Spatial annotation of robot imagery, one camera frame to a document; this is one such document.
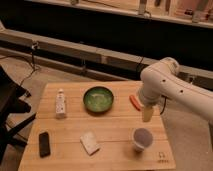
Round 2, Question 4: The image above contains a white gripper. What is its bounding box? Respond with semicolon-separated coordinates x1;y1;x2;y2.
138;84;163;122

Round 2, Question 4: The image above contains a black cable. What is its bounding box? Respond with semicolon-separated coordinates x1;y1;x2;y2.
0;49;43;89

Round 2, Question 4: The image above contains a white plastic bottle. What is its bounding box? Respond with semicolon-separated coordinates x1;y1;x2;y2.
56;89;66;119

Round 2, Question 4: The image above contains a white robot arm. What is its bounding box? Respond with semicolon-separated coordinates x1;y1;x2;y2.
138;57;213;125

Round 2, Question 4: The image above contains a wooden folding table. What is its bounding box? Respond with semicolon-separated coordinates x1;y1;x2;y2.
18;81;176;171

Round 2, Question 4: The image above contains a green ceramic bowl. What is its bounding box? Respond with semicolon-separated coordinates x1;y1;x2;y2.
83;86;114;113

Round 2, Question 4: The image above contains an orange carrot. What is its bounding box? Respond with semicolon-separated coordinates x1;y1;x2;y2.
129;95;141;111

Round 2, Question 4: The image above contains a white sponge block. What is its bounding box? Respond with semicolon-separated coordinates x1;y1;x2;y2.
80;132;100;155

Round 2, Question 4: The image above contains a white paper cup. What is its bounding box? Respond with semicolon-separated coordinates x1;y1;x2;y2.
132;128;153;152

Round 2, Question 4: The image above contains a black chair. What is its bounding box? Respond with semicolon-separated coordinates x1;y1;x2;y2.
0;65;35;164

